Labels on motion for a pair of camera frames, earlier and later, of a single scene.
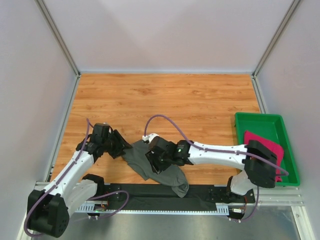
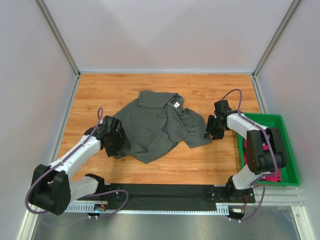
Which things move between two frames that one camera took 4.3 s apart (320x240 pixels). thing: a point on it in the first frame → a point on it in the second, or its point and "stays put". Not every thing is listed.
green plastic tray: x=273 y=127 stays put
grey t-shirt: x=173 y=176 → x=154 y=124
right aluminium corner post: x=257 y=89 stays put
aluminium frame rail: x=269 y=196 stays put
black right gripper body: x=166 y=158 → x=216 y=122
